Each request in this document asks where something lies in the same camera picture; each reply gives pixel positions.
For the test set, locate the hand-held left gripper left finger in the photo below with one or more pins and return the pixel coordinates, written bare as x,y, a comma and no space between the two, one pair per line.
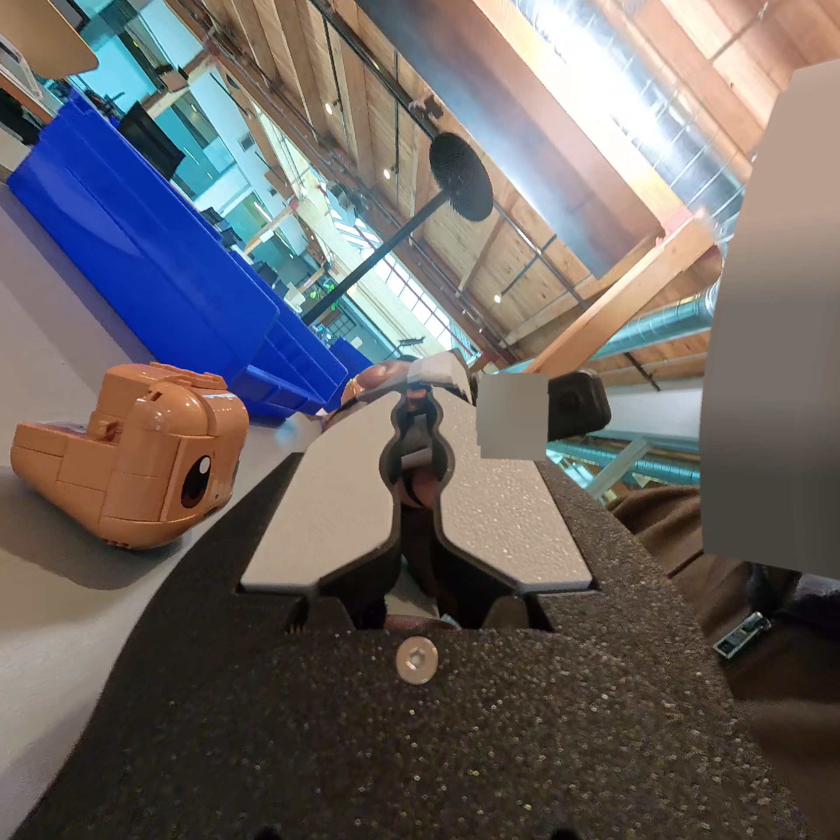
321,512

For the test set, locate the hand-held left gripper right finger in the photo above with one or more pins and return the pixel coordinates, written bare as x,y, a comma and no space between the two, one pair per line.
512,518

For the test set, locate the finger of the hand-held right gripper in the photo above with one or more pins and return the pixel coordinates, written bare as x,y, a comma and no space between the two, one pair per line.
436,367

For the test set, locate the small brown lego brick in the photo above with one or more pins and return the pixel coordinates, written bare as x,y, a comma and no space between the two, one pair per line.
415,396

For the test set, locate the brown lego head model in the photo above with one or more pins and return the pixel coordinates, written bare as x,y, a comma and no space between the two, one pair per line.
131,459

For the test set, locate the blue plastic parts bin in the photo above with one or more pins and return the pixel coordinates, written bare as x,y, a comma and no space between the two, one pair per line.
144,262

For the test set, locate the person's right hand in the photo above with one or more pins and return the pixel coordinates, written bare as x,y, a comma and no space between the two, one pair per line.
380,377

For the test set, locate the teal ceiling pipes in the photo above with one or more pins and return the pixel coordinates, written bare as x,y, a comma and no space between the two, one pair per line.
623,459

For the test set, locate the person's brown jacket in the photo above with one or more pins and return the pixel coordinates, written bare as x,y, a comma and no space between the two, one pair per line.
656,525

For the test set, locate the small green badge device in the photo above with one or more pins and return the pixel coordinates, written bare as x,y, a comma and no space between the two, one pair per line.
741,636

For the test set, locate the black monitor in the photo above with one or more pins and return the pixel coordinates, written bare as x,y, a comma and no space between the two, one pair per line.
151,141

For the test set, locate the round wooden table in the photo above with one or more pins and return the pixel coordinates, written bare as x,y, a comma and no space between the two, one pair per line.
39,33

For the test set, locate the silver ventilation duct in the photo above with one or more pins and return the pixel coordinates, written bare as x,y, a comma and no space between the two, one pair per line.
656,321
656,98

